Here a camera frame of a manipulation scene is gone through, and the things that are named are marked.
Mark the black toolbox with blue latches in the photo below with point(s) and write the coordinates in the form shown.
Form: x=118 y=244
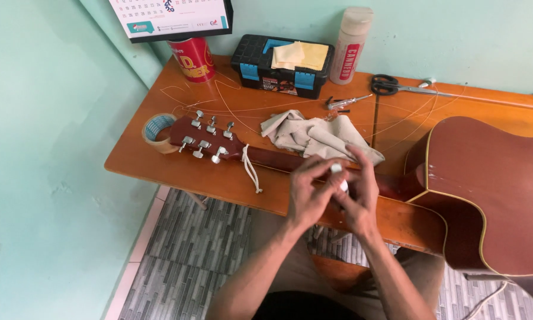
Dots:
x=257 y=57

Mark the person's black shirt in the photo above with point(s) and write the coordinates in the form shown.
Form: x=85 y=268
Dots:
x=306 y=309

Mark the pale yellow cloth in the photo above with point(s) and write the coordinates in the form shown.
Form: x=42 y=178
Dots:
x=286 y=55

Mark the grey metal table leg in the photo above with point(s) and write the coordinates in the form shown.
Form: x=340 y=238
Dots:
x=337 y=237
x=196 y=200

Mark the small white bottle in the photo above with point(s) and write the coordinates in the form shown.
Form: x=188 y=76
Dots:
x=343 y=184

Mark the person's beige shorts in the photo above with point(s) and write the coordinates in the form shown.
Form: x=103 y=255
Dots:
x=297 y=266

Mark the orange wooden stool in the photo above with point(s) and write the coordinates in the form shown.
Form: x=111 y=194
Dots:
x=342 y=273

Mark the white bottle with red label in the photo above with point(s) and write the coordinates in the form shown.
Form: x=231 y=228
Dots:
x=348 y=49

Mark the desk calendar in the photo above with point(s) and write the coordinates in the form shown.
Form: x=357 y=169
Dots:
x=168 y=17

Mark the clear tape roll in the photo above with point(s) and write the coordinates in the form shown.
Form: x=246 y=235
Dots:
x=153 y=135

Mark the chrome guitar tuning pegs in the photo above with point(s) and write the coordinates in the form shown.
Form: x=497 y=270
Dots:
x=203 y=144

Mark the person's left fingers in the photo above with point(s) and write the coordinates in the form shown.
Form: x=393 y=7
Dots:
x=315 y=166

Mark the person's left hand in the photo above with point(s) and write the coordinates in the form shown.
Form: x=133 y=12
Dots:
x=308 y=195

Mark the beige cloth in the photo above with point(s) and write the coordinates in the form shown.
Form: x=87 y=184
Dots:
x=320 y=135

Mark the bright yellow cloth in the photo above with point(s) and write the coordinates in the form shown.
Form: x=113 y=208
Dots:
x=315 y=55

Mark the red-brown acoustic guitar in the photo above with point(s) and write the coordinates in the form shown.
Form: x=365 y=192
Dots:
x=493 y=177

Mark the person's right fingers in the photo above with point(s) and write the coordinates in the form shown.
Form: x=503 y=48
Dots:
x=363 y=164

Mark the person's right hand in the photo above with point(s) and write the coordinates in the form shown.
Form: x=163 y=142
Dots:
x=364 y=204

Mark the red tin can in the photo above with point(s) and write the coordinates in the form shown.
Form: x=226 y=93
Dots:
x=193 y=60

